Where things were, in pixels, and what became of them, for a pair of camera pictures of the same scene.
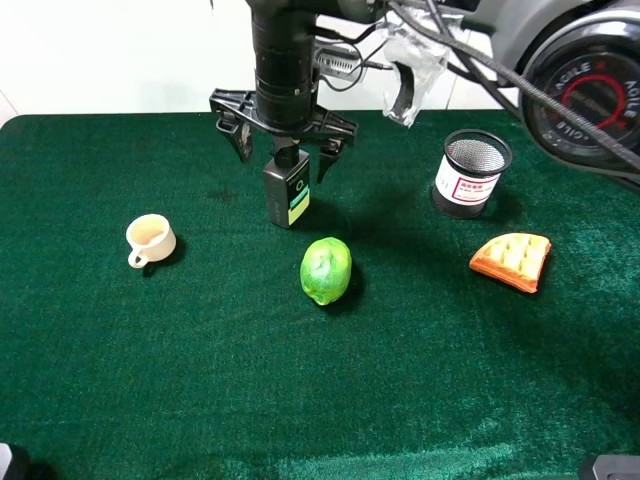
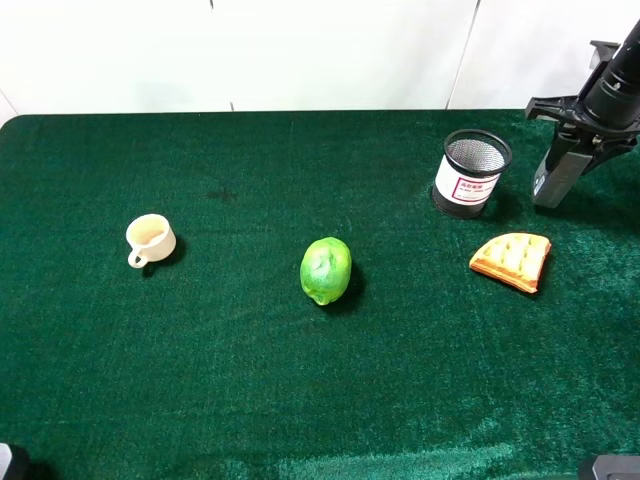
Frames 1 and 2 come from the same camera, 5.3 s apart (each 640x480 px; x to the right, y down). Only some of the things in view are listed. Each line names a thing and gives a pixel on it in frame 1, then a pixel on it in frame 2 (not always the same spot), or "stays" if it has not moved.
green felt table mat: x=154 y=326 stays
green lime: x=325 y=269 stays
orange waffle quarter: x=514 y=258 stays
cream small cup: x=151 y=238 stays
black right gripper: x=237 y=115 -> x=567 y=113
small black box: x=287 y=192 -> x=558 y=172
